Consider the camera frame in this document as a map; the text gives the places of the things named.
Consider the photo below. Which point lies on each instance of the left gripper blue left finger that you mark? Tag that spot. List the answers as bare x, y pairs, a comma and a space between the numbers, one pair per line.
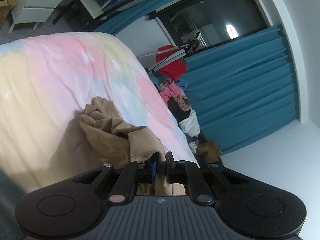
133, 175

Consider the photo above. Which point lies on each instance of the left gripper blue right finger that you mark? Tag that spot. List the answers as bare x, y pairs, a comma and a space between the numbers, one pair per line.
189, 174

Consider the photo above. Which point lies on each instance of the tan t-shirt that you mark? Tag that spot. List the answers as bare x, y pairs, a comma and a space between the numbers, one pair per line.
118, 143

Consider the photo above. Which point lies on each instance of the pile of clothes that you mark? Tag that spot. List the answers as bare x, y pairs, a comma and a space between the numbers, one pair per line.
179, 105

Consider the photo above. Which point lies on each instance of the brown paper bag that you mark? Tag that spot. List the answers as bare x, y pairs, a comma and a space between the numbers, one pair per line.
210, 151

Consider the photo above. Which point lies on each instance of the right blue curtain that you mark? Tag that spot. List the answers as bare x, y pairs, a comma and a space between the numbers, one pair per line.
244, 90

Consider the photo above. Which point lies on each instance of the red garment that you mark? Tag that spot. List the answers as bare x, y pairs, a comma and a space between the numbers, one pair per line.
174, 70

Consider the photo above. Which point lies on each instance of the pastel tie-dye bed duvet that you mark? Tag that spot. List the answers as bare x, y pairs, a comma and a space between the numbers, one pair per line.
46, 83

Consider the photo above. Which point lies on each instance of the dark window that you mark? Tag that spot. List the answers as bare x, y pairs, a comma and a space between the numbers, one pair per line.
218, 21

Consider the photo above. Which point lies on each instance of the black white chair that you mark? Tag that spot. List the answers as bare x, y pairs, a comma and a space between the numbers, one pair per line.
95, 12

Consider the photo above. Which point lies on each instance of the cardboard box on floor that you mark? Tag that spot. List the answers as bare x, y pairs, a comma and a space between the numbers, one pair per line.
5, 8

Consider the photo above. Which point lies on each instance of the white camera tripod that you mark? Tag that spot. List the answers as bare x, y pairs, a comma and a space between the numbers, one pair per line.
177, 52

